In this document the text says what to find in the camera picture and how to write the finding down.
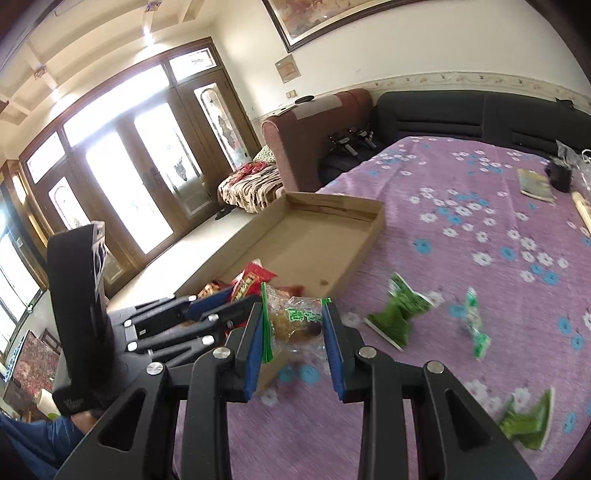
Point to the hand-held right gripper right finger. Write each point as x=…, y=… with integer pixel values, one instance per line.
x=333, y=355

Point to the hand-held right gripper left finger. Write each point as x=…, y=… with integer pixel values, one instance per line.
x=254, y=355

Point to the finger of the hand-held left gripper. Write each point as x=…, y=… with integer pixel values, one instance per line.
x=207, y=304
x=184, y=341

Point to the brown cake green packet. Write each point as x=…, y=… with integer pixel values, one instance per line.
x=295, y=323

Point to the red packet gold label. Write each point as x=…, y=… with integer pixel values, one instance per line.
x=251, y=279

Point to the green snack packet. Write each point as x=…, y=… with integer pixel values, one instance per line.
x=397, y=314
x=526, y=422

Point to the cardboard box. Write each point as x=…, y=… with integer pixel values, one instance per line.
x=304, y=244

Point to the small clear green candy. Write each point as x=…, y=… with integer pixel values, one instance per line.
x=475, y=323

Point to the person's left forearm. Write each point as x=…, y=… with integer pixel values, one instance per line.
x=32, y=447

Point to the person's left hand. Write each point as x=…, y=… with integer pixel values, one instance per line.
x=83, y=420

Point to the red patterned panel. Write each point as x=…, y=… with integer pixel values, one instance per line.
x=32, y=369

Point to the dark slipper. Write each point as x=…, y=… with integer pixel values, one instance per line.
x=225, y=213

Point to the wooden framed window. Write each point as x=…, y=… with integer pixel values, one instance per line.
x=9, y=230

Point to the white cylinder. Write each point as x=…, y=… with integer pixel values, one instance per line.
x=48, y=404

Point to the brown patterned blanket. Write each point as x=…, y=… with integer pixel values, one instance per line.
x=249, y=191

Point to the red cloth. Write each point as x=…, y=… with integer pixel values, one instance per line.
x=249, y=168

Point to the purple floral bedsheet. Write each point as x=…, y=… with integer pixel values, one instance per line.
x=461, y=277

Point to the green patterned pillow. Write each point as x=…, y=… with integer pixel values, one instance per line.
x=267, y=153

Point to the brown armchair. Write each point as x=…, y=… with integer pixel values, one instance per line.
x=295, y=147

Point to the wooden glass door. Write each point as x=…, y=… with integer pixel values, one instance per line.
x=184, y=120

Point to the black red handheld device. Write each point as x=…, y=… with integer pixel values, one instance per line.
x=346, y=141

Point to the black oval object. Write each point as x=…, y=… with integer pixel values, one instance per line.
x=304, y=98

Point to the ceiling spotlight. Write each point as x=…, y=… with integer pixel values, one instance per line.
x=39, y=72
x=151, y=7

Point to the black sofa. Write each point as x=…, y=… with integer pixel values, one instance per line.
x=438, y=115

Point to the yellowish book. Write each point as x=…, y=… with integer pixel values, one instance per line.
x=535, y=184

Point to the black cup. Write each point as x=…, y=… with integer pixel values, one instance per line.
x=561, y=177

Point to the clear plastic bag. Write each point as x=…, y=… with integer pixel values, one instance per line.
x=577, y=159

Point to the small black object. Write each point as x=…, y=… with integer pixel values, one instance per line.
x=565, y=103

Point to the small wall plaque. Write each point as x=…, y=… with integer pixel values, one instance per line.
x=287, y=69

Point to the framed wall painting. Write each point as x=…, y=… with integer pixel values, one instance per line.
x=323, y=18

